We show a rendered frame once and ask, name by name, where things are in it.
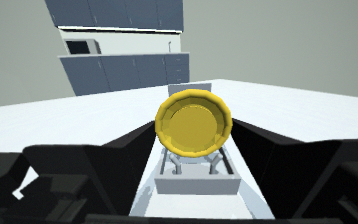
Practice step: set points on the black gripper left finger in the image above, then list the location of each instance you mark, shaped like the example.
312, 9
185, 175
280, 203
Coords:
115, 168

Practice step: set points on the yellow plate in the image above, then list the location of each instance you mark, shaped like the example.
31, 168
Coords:
193, 123

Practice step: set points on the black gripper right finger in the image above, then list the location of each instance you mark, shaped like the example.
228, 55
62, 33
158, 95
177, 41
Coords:
289, 172

